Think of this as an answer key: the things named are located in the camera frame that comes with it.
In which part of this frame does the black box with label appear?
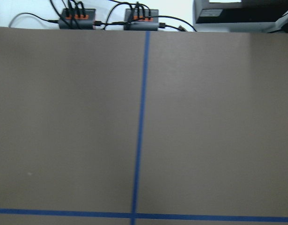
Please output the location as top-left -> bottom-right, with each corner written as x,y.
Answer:
192,0 -> 288,31

